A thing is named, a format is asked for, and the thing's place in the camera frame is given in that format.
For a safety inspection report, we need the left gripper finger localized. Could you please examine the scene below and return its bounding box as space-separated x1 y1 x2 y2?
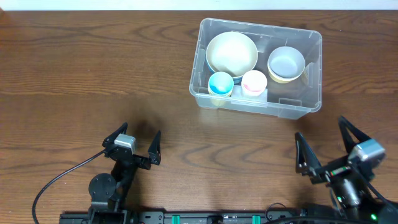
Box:
148 131 161 166
102 122 128 148

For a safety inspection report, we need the yellow small bowl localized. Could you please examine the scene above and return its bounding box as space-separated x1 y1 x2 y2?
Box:
268 70 297 83

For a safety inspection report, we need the blue cup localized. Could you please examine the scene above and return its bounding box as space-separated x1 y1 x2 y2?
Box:
208 72 234 93

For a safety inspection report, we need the pink cup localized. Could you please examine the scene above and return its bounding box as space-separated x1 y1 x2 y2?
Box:
241 70 267 96

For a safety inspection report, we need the white small bowl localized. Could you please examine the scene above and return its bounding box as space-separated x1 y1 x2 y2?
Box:
267 63 307 83

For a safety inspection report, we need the dark blue large bowl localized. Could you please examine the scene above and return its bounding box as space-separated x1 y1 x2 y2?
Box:
207 64 216 74

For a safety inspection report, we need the grey small bowl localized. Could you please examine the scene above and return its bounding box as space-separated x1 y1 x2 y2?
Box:
267 46 305 78

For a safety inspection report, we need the beige large bowl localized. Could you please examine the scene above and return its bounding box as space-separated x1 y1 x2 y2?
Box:
205 31 258 80

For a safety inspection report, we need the yellow cup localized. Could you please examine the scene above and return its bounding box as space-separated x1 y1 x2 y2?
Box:
208 88 233 97
210 96 229 108

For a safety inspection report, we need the pale green cup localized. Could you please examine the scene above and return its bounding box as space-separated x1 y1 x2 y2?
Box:
243 93 267 101

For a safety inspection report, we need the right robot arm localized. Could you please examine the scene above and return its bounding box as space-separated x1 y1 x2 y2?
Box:
295 116 397 223

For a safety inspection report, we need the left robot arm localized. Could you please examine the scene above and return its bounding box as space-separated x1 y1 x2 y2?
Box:
88 123 161 223

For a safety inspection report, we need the clear plastic storage bin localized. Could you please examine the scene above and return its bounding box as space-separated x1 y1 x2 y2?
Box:
189 18 323 119

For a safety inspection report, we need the right black cable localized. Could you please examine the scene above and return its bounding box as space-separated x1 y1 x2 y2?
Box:
264 174 398 224

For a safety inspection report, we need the black cable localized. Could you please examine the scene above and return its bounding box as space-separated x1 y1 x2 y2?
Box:
32 149 108 224
264 174 398 224

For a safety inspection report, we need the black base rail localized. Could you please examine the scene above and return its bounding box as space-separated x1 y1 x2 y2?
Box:
58 210 296 224

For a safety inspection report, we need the left black cable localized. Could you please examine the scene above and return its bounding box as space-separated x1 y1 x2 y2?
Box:
32 149 108 224

